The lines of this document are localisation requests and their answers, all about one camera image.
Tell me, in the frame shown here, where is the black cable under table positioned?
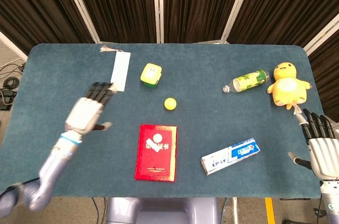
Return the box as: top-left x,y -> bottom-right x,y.
91,197 -> 107,224

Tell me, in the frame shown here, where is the left silver and black robot hand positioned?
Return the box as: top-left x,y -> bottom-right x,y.
65,82 -> 118,135

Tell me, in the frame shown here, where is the yellow floor tape strip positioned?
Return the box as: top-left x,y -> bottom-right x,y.
265,198 -> 276,224

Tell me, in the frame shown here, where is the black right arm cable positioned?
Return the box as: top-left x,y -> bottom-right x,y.
313,194 -> 327,224

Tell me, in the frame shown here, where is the dark brown curtain panel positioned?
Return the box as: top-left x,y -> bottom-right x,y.
308,20 -> 339,123
162,0 -> 248,43
69,0 -> 161,44
227,0 -> 339,50
0,0 -> 95,55

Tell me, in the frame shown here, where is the black power adapter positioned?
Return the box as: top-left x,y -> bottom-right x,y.
0,88 -> 17,111

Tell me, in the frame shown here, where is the grey robot torso base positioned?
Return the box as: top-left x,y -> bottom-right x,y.
105,197 -> 220,224

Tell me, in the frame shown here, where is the yellow ball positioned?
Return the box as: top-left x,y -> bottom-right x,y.
164,97 -> 177,111

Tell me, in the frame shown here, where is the black floor cables bundle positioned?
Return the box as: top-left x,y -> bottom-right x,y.
0,59 -> 26,89

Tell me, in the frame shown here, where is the pale blue paper bookmark with tassel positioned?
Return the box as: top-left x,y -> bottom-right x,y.
99,45 -> 132,93

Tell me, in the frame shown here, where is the white and blue toothpaste box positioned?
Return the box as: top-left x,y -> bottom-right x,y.
201,137 -> 261,176

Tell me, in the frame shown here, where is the white partition frame post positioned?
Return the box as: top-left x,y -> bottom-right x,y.
0,30 -> 29,63
152,0 -> 165,44
58,0 -> 101,44
303,13 -> 339,58
220,0 -> 255,44

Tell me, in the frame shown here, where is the clear bottle with green label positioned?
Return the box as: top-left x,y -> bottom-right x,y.
222,69 -> 270,94

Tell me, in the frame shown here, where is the yellow plush chick toy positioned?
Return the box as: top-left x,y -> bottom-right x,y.
266,61 -> 313,111

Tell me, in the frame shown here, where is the green container with yellow lid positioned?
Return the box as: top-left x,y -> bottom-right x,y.
140,62 -> 163,89

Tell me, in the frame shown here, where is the teal felt-covered table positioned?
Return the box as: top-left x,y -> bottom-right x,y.
0,43 -> 325,199

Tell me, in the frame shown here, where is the right silver and black robot hand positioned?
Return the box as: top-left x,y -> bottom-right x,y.
288,105 -> 339,181

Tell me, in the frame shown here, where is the red honour certificate book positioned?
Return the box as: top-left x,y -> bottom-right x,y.
134,124 -> 177,182

